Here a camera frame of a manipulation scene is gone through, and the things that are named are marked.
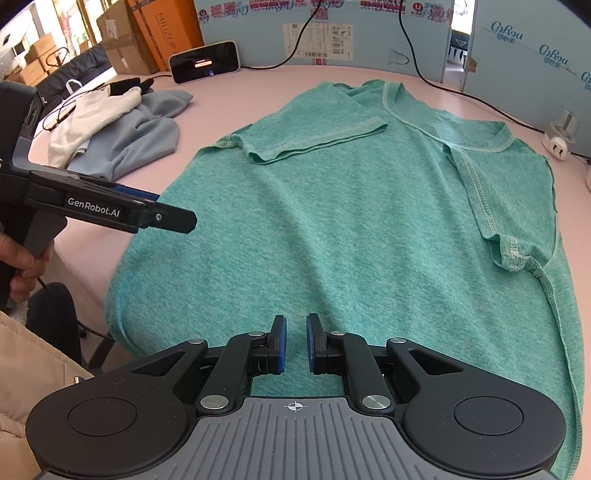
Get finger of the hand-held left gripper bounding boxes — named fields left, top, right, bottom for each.
left=139, top=203, right=198, bottom=234
left=113, top=185, right=161, bottom=204

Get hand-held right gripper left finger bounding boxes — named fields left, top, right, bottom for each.
left=129, top=315, right=288, bottom=414

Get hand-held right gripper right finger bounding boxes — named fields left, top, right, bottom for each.
left=306, top=313, right=465, bottom=412

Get light blue sweater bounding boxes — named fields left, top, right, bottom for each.
left=67, top=89, right=194, bottom=181

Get white garment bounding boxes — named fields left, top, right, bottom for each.
left=46, top=87, right=143, bottom=169

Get black garment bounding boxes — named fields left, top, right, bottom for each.
left=108, top=77, right=155, bottom=97

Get green t-shirt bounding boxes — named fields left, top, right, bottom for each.
left=105, top=79, right=583, bottom=476

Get person's left hand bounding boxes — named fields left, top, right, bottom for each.
left=0, top=234, right=55, bottom=302

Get black office chair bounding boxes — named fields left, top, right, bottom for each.
left=28, top=282, right=116, bottom=374

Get black sofa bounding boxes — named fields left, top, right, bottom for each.
left=28, top=44, right=116, bottom=88

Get brown storage boxes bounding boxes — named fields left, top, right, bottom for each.
left=9, top=34, right=61, bottom=86

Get smart display clock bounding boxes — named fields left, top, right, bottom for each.
left=169, top=41, right=241, bottom=85

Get brown cardboard box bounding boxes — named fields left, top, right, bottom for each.
left=97, top=0, right=160, bottom=75

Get orange cardboard box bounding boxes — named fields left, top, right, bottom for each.
left=127, top=0, right=205, bottom=72

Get beige jacket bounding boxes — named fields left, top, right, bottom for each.
left=0, top=310, right=95, bottom=462

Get blue cardboard panel with label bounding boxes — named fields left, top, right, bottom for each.
left=194, top=0, right=455, bottom=93

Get white plug-in device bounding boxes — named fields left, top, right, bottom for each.
left=544, top=109, right=583, bottom=161

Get loose black cable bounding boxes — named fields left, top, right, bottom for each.
left=43, top=93, right=80, bottom=133

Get black power cable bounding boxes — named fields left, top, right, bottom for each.
left=248, top=0, right=325, bottom=71
left=398, top=0, right=551, bottom=136

